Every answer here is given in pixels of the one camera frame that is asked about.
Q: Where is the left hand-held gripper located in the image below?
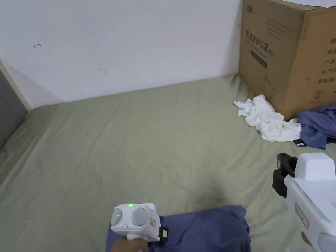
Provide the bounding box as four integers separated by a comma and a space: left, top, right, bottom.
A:
110, 202, 169, 248

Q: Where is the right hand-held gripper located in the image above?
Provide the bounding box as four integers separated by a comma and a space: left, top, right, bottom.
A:
272, 152, 336, 252

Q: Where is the blue shirt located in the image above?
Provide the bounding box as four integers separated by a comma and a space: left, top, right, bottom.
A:
105, 205, 251, 252

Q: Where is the person's left hand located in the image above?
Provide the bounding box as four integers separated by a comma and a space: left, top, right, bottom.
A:
111, 236, 149, 252

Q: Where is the crumpled blue garment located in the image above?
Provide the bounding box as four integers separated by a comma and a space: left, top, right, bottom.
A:
294, 104, 336, 150

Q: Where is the white crumpled cloth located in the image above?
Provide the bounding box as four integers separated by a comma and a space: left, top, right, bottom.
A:
233, 94, 302, 142

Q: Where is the bed with pale green sheet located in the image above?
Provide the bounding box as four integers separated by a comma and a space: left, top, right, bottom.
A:
0, 73, 336, 252

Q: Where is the brown cardboard carton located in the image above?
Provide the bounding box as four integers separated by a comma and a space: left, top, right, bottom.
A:
238, 0, 336, 122

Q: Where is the grey padded headboard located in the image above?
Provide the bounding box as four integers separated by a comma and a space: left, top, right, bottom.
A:
0, 58, 32, 151

